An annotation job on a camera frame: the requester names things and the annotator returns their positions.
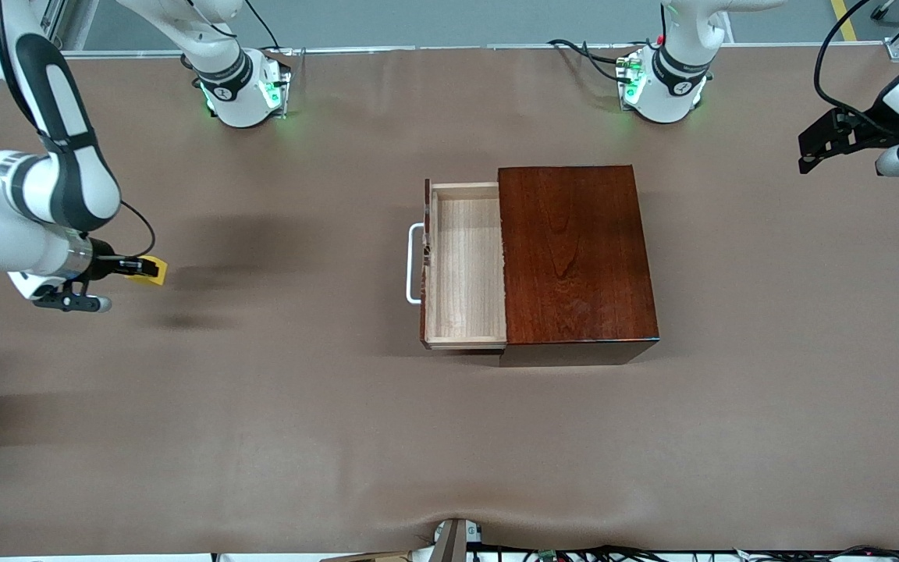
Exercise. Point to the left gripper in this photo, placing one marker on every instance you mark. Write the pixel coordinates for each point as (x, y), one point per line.
(868, 133)

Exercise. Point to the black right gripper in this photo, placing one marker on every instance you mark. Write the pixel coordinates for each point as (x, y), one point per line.
(104, 266)

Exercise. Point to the yellow wooden block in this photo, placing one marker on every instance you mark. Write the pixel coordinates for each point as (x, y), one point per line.
(162, 272)

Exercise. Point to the light wooden drawer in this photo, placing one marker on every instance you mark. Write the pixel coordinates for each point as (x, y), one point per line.
(465, 265)

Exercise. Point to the dark wooden drawer cabinet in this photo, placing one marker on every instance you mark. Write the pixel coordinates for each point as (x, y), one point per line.
(574, 257)

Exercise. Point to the black stand foot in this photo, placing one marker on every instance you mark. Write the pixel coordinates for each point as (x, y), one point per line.
(883, 9)

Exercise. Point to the brown table cover sheet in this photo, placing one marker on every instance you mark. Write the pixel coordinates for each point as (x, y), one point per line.
(301, 406)

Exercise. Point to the brown cardboard piece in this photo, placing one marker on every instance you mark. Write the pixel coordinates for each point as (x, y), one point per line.
(371, 557)

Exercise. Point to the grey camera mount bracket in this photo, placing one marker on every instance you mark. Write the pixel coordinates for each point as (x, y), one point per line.
(453, 542)

